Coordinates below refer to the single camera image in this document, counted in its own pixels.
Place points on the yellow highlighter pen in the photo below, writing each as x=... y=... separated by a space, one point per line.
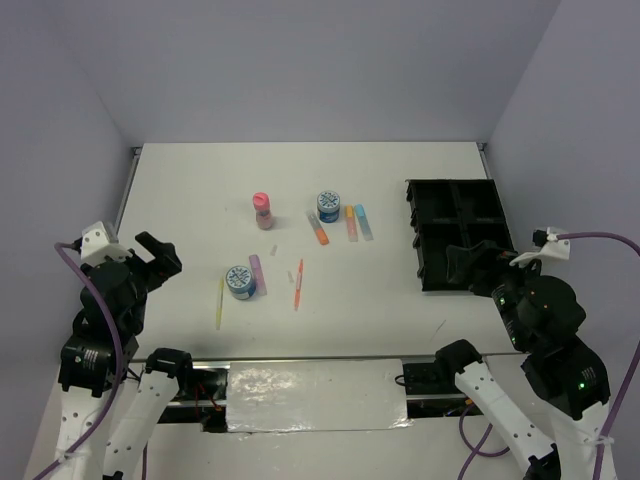
x=219 y=303

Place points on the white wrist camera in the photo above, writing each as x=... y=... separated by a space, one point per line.
x=99 y=243
x=548 y=245

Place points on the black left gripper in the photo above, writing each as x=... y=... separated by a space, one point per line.
x=165 y=263

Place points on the blue paint jar far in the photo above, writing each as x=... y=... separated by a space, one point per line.
x=328 y=206

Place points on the purple highlighter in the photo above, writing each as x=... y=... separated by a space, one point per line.
x=257 y=271

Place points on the pink highlighter orange cap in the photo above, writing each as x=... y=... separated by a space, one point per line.
x=351 y=223

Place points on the blue paint jar near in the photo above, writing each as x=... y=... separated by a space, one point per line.
x=240 y=282

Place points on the pink-capped marker tube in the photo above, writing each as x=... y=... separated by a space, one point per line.
x=262 y=207

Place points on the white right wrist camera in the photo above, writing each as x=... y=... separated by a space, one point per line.
x=548 y=245

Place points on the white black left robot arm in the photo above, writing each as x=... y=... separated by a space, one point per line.
x=95 y=359

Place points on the black four-compartment organizer tray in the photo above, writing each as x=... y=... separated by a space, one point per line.
x=452 y=212

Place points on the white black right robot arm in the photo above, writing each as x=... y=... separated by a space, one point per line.
x=541 y=316

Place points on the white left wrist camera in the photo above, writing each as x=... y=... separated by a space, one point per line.
x=99 y=243

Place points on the blue paint jar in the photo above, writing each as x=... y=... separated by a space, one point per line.
x=240 y=282
x=328 y=206

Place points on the blue highlighter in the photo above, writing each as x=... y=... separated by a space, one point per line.
x=363 y=222

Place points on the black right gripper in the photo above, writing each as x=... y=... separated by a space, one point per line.
x=486 y=253

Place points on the silver tape-covered panel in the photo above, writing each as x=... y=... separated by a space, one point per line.
x=315 y=396

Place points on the orange pen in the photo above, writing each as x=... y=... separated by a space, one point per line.
x=298 y=285

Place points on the orange-capped clear highlighter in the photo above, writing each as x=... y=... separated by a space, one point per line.
x=317 y=228

